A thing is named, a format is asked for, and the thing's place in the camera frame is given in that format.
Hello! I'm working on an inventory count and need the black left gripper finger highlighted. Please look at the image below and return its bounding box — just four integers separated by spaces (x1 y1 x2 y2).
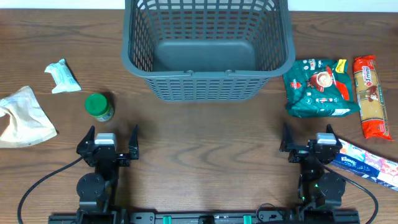
76 126 95 155
128 125 139 160

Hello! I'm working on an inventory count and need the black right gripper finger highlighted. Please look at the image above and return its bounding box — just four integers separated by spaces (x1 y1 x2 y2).
326 124 343 149
279 123 294 152

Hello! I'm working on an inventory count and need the blue Kleenex tissue pack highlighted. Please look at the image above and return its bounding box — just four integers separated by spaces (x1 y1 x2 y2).
331 139 397 191

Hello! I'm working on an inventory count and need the green coffee sachet bag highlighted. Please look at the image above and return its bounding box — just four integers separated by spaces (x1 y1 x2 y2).
283 58 359 118

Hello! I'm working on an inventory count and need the red spaghetti pasta packet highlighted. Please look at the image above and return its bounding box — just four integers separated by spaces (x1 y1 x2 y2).
353 55 392 140

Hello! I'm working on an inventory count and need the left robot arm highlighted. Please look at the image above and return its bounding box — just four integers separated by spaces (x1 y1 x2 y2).
76 126 139 224

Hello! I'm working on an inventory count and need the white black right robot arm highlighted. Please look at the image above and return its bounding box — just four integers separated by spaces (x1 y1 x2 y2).
279 124 346 223

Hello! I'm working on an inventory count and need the green lid glass jar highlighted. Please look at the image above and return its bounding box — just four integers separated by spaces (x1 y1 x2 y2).
85 93 114 122

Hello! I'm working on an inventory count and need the small white mint packet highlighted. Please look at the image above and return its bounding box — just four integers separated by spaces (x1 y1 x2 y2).
44 58 81 94

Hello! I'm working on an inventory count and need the grey plastic slotted basket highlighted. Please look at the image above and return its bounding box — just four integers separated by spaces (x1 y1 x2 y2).
121 0 295 101

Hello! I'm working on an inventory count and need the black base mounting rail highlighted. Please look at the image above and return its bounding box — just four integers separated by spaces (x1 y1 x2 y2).
48 210 360 224

